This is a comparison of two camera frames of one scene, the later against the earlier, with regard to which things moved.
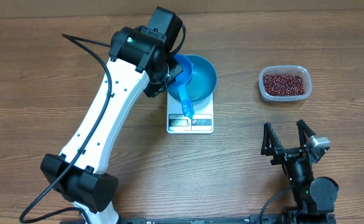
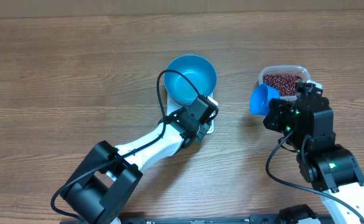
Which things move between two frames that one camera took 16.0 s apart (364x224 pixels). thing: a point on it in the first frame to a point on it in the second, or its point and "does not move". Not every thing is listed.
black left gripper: (175, 70) to (202, 132)
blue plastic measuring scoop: (182, 81) to (260, 99)
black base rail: (252, 219) does not move
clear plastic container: (280, 83) does not move
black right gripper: (271, 146) to (279, 111)
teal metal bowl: (203, 83) does not move
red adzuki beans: (284, 84) does not move
